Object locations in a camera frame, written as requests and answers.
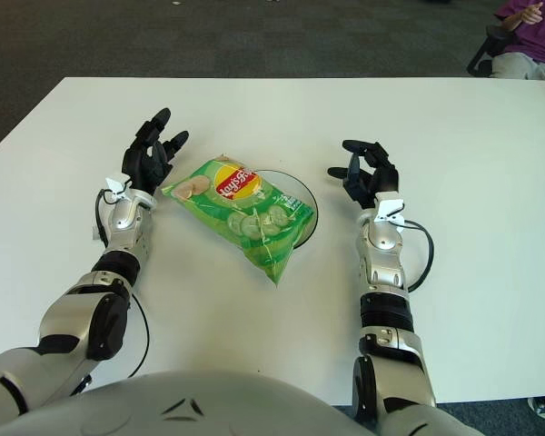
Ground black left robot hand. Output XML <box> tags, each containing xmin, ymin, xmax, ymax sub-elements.
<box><xmin>120</xmin><ymin>107</ymin><xmax>190</xmax><ymax>196</ymax></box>

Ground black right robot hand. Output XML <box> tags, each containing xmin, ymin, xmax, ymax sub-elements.
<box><xmin>326</xmin><ymin>139</ymin><xmax>401</xmax><ymax>210</ymax></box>

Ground white plate with black rim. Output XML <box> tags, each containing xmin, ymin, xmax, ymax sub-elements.
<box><xmin>252</xmin><ymin>169</ymin><xmax>320</xmax><ymax>250</ymax></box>

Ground green potato chips bag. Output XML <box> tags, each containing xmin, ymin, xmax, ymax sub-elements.
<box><xmin>161</xmin><ymin>154</ymin><xmax>314</xmax><ymax>288</ymax></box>

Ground black office chair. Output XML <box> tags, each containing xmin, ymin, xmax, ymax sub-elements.
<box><xmin>465</xmin><ymin>25</ymin><xmax>519</xmax><ymax>78</ymax></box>

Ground person in purple shirt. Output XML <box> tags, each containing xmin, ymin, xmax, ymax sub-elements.
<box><xmin>490</xmin><ymin>0</ymin><xmax>545</xmax><ymax>83</ymax></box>

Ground silver robot torso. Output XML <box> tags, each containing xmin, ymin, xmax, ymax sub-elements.
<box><xmin>0</xmin><ymin>370</ymin><xmax>382</xmax><ymax>436</ymax></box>

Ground sneaker shoe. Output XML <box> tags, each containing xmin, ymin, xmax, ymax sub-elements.
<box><xmin>525</xmin><ymin>395</ymin><xmax>545</xmax><ymax>420</ymax></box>

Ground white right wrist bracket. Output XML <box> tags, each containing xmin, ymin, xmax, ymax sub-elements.
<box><xmin>372</xmin><ymin>198</ymin><xmax>408</xmax><ymax>224</ymax></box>

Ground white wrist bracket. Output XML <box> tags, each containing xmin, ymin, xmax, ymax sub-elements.
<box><xmin>372</xmin><ymin>198</ymin><xmax>408</xmax><ymax>224</ymax></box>
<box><xmin>104</xmin><ymin>175</ymin><xmax>133</xmax><ymax>205</ymax></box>

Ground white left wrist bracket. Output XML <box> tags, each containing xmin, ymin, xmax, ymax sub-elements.
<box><xmin>104</xmin><ymin>175</ymin><xmax>133</xmax><ymax>205</ymax></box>

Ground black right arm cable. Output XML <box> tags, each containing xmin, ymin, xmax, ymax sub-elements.
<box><xmin>397</xmin><ymin>219</ymin><xmax>435</xmax><ymax>292</ymax></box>

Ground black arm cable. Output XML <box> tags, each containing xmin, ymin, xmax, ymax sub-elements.
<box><xmin>397</xmin><ymin>219</ymin><xmax>435</xmax><ymax>292</ymax></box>
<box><xmin>93</xmin><ymin>188</ymin><xmax>151</xmax><ymax>381</ymax></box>

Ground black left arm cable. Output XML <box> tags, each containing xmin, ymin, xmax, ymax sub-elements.
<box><xmin>93</xmin><ymin>188</ymin><xmax>151</xmax><ymax>381</ymax></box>

